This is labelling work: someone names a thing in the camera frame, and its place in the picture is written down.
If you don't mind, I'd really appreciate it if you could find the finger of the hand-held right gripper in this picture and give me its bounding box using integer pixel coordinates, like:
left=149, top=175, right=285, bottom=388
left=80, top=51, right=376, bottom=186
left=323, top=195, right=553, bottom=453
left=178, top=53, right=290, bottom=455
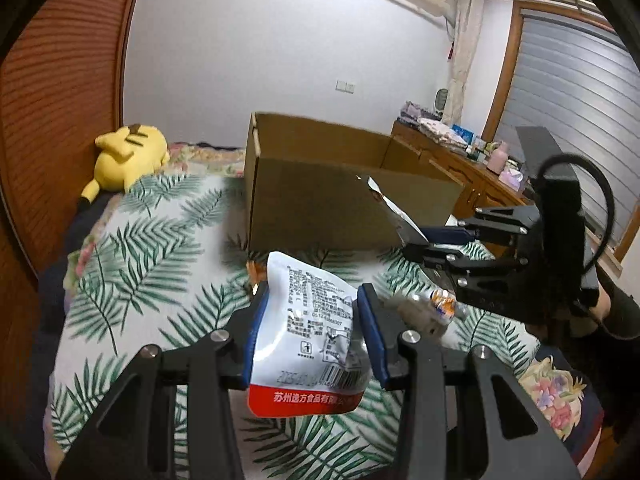
left=402, top=242, right=536, bottom=307
left=422, top=205, right=540, bottom=246

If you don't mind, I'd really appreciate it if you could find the cream curtain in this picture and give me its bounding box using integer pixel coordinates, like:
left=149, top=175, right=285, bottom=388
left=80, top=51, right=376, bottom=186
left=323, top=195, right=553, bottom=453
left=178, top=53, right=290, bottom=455
left=447, top=0, right=484, bottom=126

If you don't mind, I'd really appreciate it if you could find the white red-banded snack packet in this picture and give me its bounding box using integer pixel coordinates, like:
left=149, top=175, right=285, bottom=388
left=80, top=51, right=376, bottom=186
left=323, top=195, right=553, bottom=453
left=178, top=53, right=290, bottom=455
left=247, top=251, right=372, bottom=418

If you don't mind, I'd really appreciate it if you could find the wooden window frame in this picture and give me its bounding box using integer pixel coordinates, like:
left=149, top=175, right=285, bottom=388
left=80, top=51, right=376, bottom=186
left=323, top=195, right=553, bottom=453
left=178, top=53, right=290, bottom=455
left=482, top=0, right=632, bottom=263

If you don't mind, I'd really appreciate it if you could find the person's right forearm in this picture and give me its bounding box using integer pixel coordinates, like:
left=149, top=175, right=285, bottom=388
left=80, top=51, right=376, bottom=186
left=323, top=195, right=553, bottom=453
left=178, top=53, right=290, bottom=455
left=570, top=280, right=640, bottom=346

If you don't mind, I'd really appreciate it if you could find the pink kettle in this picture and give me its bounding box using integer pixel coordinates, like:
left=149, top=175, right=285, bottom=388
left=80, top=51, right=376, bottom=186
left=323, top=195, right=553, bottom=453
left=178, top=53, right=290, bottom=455
left=487, top=141, right=511, bottom=174

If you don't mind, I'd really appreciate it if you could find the folded floral cloth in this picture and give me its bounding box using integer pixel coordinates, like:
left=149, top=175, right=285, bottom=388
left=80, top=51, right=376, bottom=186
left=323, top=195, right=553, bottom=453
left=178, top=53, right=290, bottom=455
left=417, top=117, right=464, bottom=149

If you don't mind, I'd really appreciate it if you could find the pile of assorted snack packs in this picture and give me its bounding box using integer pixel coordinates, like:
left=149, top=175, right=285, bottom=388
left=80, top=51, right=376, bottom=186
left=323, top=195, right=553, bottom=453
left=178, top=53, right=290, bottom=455
left=247, top=260, right=471, bottom=337

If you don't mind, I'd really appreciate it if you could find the wooden sideboard cabinet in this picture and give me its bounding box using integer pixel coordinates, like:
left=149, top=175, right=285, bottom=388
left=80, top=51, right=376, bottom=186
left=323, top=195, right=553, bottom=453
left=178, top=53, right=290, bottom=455
left=390, top=120, right=626, bottom=276

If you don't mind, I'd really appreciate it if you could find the cardboard box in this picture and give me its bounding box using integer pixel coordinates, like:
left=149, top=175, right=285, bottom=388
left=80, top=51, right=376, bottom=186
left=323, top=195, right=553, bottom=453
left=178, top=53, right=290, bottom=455
left=243, top=111, right=464, bottom=253

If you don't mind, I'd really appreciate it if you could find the grey window blind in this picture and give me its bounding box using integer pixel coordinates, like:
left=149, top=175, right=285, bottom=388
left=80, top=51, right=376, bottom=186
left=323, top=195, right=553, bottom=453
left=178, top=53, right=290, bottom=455
left=495, top=12, right=640, bottom=256

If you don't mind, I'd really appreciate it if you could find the leaf-print tablecloth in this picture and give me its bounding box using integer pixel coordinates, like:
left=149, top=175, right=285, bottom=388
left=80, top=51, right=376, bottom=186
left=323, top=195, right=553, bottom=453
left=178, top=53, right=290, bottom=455
left=47, top=172, right=543, bottom=480

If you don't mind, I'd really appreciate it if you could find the wooden louvered wardrobe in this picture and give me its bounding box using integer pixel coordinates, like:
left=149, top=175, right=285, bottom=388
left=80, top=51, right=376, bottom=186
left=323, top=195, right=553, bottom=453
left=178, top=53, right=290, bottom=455
left=0, top=0, right=151, bottom=461

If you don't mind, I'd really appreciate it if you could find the yellow plush toy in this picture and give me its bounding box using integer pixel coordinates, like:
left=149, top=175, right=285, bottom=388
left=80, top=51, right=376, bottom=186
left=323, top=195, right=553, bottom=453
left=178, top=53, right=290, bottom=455
left=79, top=122, right=171, bottom=211

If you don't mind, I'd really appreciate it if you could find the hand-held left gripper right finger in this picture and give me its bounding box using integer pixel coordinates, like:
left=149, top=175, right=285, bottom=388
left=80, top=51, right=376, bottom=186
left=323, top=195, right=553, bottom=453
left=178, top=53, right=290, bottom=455
left=356, top=284, right=581, bottom=480

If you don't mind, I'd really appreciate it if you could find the dark blue blanket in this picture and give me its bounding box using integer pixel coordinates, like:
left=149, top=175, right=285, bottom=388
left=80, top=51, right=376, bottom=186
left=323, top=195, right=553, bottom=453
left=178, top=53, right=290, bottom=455
left=37, top=192, right=123, bottom=346

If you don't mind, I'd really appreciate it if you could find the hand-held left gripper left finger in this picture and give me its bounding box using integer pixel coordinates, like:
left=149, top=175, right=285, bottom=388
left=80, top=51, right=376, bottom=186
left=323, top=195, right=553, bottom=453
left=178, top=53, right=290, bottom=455
left=57, top=282, right=271, bottom=480

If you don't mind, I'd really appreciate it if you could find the silver foil snack packet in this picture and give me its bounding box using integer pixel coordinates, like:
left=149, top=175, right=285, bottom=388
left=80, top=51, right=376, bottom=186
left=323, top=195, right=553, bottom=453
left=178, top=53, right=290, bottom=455
left=356, top=174, right=430, bottom=247

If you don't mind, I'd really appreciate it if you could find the purple cloth bundle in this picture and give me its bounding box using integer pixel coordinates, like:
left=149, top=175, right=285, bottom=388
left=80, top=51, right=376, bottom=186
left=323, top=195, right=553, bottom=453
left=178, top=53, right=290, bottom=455
left=400, top=101, right=434, bottom=121

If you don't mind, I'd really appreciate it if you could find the black cable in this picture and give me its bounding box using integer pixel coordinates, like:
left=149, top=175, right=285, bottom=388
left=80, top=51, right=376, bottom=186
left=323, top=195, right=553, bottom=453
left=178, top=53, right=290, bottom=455
left=541, top=154, right=617, bottom=286

